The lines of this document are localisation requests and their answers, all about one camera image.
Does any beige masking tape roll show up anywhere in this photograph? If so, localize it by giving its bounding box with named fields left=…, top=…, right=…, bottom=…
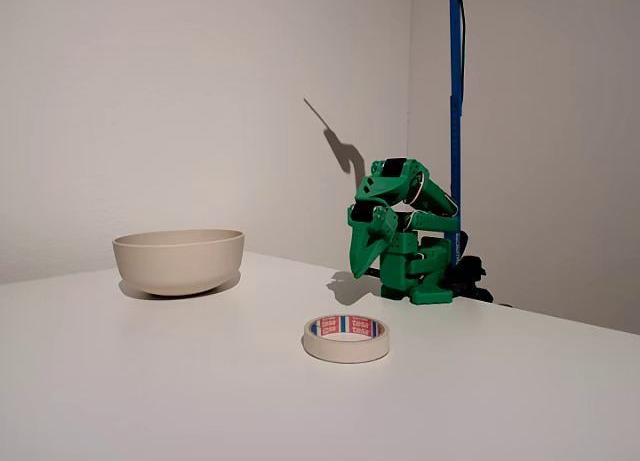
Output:
left=302, top=314, right=391, bottom=365

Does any large black table clamp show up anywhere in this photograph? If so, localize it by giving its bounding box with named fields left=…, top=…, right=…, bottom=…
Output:
left=446, top=229, right=495, bottom=305

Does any blue vertical pole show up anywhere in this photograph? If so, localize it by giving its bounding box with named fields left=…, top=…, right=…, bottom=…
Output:
left=443, top=0, right=469, bottom=271

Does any beige round bowl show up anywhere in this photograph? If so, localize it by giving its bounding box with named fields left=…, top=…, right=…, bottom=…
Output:
left=111, top=228, right=246, bottom=298

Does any black cable along pole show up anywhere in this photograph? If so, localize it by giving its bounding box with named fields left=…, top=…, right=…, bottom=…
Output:
left=457, top=0, right=470, bottom=105

